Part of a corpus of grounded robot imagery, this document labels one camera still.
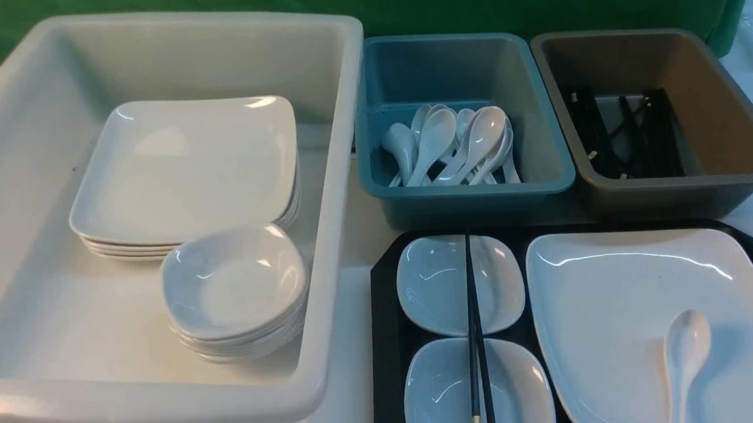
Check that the white ceramic spoon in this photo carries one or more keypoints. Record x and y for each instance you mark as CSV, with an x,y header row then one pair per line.
x,y
686,348

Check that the brown plastic chopstick bin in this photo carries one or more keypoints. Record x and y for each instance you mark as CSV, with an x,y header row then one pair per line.
x,y
713,121

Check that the stack of white square plates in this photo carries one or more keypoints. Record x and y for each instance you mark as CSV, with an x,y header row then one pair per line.
x,y
167,172

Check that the teal plastic cutlery bin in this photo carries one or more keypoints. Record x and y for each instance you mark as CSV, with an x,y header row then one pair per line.
x,y
460,71

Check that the black chopstick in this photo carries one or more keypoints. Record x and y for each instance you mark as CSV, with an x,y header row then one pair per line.
x,y
480,344

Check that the large white rice plate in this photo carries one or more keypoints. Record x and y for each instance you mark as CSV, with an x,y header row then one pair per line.
x,y
603,302

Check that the stack of white bowls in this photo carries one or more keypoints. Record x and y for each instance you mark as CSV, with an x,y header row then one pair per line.
x,y
236,295

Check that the white spoons in teal bin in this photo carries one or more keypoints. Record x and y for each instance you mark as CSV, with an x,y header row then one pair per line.
x,y
403,142

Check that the black serving tray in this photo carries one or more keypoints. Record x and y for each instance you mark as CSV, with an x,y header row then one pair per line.
x,y
396,339

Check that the white square bowl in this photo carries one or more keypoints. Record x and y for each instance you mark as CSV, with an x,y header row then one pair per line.
x,y
437,385
432,284

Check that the large white plastic bin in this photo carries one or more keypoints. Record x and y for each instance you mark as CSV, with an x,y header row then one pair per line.
x,y
87,339

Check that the black chopsticks in brown bin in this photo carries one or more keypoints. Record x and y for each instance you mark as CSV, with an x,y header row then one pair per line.
x,y
626,137

